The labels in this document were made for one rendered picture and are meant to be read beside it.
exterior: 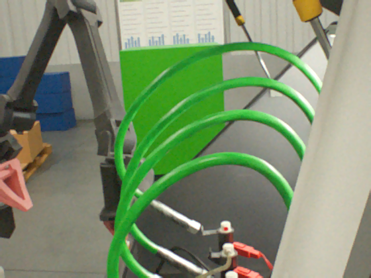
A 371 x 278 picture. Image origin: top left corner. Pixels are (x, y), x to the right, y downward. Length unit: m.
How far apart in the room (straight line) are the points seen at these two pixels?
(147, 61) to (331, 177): 3.76
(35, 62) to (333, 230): 1.05
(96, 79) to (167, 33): 6.24
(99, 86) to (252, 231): 0.52
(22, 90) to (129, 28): 6.18
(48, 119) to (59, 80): 0.67
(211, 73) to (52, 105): 3.61
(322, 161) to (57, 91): 6.77
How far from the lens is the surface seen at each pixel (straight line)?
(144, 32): 7.31
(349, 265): 0.23
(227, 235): 0.75
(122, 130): 0.70
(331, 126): 0.30
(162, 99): 4.03
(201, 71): 3.99
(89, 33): 1.07
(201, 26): 7.14
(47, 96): 7.04
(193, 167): 0.46
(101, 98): 0.99
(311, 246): 0.30
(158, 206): 0.74
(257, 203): 1.09
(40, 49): 1.22
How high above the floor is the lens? 1.45
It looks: 14 degrees down
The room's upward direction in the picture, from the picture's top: 4 degrees counter-clockwise
